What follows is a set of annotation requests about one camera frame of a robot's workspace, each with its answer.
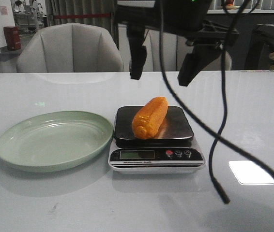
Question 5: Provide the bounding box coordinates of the orange corn cob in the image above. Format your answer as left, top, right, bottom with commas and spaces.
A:
132, 97, 168, 140

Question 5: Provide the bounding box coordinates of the red trash bin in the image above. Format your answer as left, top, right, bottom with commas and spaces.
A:
3, 26, 21, 50

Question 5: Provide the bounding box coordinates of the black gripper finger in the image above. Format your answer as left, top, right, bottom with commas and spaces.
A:
178, 45, 222, 87
127, 25, 147, 80

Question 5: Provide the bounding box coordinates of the dark grey counter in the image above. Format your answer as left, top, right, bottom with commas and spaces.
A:
206, 10, 274, 71

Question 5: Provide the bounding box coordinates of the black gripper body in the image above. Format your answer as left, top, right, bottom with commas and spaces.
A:
114, 0, 239, 48

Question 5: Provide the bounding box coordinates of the digital kitchen scale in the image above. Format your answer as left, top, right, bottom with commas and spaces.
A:
108, 106, 205, 174

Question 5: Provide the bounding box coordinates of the grey chair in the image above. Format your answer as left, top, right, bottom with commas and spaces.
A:
16, 23, 123, 73
129, 29, 232, 73

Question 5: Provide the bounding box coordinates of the grey chair on right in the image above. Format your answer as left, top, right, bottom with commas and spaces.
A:
129, 29, 232, 73

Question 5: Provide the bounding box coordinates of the pale green plate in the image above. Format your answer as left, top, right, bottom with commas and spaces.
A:
0, 111, 113, 173

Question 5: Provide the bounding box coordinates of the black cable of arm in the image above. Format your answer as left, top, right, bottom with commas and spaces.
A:
208, 0, 251, 205

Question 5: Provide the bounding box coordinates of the black appliance at right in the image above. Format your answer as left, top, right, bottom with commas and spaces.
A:
244, 24, 274, 70

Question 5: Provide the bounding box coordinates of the fruit plate on counter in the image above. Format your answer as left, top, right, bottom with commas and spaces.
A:
221, 0, 239, 10

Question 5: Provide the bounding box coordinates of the grey chair on left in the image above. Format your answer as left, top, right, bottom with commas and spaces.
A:
16, 23, 123, 73

